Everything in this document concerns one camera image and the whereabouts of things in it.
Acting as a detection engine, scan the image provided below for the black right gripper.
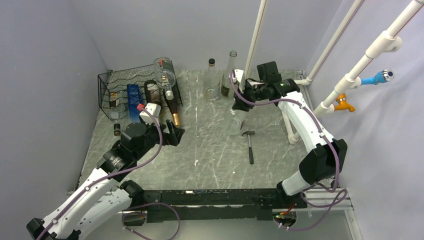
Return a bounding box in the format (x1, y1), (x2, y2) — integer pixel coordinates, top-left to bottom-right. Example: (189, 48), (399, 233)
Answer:
(232, 79), (268, 112)

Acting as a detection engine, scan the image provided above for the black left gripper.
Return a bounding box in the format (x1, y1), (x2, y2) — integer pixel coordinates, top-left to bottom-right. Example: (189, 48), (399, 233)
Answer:
(133, 118), (184, 161)

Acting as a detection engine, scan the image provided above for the amber bottle gold foil neck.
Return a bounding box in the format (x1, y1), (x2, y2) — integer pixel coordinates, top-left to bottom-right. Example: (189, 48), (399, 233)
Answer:
(165, 97), (181, 128)

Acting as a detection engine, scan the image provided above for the clear bottle green label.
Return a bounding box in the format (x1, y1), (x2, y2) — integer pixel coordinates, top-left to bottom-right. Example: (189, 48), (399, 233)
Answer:
(224, 107), (248, 135)

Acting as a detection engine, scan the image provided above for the clear bottle with dark label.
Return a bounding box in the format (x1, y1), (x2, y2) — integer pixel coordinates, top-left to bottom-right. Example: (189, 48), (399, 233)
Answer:
(220, 50), (237, 99)

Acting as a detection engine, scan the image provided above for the clear frosted short bottle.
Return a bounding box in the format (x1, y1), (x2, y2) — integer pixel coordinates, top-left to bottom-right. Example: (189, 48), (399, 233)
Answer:
(202, 58), (220, 101)

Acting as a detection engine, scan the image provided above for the clear bottle red label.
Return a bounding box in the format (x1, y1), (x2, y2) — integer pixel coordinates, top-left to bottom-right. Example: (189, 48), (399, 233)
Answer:
(152, 56), (176, 100)

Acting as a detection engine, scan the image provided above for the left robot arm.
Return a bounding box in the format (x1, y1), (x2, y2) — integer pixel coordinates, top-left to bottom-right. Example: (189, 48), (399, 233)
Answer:
(26, 120), (185, 240)

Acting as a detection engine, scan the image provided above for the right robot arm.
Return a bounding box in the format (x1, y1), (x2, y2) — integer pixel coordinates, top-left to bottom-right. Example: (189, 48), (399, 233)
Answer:
(228, 61), (348, 208)

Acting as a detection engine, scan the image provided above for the dark bottle silver cap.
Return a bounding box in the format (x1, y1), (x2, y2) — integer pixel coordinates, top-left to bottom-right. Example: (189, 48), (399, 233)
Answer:
(143, 80), (162, 108)

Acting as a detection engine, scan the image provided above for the small bottle black cap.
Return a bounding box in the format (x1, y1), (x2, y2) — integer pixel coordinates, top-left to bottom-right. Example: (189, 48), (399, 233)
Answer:
(109, 110), (121, 137)

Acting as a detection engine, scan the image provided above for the blue glass bottle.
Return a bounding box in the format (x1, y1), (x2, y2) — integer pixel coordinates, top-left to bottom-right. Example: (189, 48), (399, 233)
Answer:
(126, 84), (142, 123)

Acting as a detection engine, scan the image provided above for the orange tap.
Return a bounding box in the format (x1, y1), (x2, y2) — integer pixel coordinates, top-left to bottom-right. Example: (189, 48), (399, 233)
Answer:
(334, 93), (356, 112)

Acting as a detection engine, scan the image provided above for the blue tap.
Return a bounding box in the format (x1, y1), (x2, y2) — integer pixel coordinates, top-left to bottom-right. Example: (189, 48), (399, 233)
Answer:
(361, 68), (395, 86)

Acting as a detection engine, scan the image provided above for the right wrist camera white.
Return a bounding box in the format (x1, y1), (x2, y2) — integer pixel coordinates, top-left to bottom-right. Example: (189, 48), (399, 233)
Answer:
(234, 69), (246, 93)

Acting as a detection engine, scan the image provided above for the black handled hammer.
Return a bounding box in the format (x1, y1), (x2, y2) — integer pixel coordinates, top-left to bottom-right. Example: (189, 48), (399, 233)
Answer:
(242, 130), (256, 165)

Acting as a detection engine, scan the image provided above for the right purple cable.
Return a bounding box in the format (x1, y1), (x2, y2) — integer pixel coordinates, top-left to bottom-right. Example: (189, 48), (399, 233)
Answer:
(229, 70), (349, 232)

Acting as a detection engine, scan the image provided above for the purple cable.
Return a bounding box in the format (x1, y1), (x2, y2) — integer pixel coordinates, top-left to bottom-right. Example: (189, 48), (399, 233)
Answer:
(36, 107), (181, 240)
(229, 70), (349, 232)

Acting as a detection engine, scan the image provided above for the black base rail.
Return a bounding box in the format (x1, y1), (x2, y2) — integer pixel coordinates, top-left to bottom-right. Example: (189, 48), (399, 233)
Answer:
(128, 188), (307, 223)

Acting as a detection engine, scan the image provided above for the black wire wine rack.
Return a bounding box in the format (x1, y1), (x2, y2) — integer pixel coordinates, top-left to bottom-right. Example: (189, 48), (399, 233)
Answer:
(97, 64), (169, 123)

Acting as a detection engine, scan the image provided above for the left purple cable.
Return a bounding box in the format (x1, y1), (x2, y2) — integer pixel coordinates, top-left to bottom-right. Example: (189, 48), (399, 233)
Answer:
(36, 107), (181, 240)

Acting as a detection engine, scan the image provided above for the white pvc pipe frame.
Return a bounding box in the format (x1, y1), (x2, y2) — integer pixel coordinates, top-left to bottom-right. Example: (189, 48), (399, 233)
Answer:
(253, 0), (424, 145)

